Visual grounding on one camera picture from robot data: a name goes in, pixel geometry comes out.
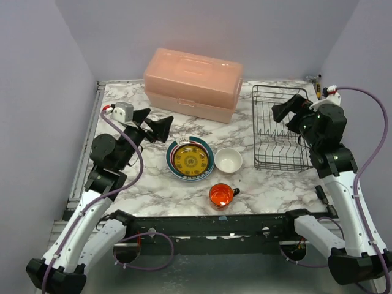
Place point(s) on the black wire dish rack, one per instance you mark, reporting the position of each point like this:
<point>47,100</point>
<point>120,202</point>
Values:
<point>275,147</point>

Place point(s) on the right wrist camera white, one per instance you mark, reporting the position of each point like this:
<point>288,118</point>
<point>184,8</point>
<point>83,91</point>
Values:
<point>330,96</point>

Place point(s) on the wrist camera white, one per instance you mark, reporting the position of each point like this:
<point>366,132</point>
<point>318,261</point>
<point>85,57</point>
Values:
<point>123,112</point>
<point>330,96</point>

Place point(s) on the black bolt at edge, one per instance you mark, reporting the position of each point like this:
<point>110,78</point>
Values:
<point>322,197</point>

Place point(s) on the white cylinder at edge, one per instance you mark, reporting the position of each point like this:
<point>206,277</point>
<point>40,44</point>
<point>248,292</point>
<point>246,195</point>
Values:
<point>309,199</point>

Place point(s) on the pink translucent storage box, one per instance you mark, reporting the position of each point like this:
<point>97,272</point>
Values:
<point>193,85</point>

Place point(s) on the large teal rimmed plate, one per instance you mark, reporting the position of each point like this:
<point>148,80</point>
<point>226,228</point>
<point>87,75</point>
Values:
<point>190,140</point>

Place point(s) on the orange mug black handle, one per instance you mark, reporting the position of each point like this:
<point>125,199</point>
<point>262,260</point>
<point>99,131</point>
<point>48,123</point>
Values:
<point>221,195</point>

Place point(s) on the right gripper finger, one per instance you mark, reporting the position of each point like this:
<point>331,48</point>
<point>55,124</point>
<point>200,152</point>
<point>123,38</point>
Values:
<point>300,101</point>
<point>280,111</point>

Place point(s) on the black front mounting rail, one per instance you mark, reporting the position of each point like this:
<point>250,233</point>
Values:
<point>268,234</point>

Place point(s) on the white floral bowl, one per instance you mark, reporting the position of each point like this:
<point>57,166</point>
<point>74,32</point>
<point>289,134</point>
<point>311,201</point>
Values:
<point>228,160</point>

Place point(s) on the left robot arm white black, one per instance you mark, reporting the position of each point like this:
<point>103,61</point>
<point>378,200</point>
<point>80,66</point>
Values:
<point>117,165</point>

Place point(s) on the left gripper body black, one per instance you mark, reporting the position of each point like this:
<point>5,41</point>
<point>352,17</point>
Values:
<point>144,128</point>

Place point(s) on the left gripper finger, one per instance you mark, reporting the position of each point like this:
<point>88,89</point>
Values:
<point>139,116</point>
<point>159,130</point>

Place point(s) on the small yellow patterned plate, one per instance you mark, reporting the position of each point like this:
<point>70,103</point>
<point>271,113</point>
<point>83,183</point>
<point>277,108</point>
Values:
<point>190,160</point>

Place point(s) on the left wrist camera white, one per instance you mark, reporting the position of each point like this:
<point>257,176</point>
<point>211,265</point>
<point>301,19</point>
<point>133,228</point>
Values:
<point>123,112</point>

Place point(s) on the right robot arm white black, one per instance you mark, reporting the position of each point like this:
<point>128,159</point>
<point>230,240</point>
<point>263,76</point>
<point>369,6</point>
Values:
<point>361,255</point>

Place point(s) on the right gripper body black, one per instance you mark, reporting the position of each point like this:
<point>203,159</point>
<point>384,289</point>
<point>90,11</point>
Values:
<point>295,111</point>

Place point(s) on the yellow black tool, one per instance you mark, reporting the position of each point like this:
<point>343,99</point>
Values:
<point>318,87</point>

